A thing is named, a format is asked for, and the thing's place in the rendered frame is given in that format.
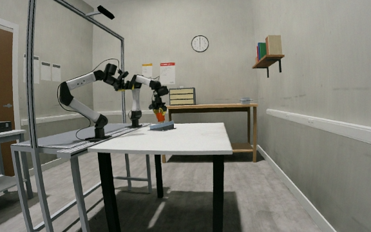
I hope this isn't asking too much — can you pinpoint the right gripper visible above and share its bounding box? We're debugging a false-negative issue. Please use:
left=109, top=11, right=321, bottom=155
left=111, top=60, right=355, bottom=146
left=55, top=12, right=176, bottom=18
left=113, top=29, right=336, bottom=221
left=111, top=78, right=134, bottom=91

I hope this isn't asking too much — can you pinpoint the light blue flat plate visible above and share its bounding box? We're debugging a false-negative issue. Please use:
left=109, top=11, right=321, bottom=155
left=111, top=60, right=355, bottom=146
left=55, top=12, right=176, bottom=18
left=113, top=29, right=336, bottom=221
left=149, top=121, right=174, bottom=129

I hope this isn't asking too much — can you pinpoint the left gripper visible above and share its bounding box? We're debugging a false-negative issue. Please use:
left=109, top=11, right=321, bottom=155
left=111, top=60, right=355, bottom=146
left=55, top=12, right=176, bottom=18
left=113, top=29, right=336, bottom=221
left=153, top=97, right=167, bottom=115

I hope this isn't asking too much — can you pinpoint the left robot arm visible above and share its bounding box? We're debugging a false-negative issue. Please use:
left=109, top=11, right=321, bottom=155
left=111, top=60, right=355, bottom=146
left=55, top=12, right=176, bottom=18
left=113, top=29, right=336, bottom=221
left=128, top=75, right=169, bottom=129

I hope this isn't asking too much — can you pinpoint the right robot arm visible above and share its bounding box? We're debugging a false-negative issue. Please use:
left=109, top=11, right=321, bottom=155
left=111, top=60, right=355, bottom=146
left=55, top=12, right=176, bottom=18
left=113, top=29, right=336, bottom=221
left=59, top=63, right=129, bottom=142

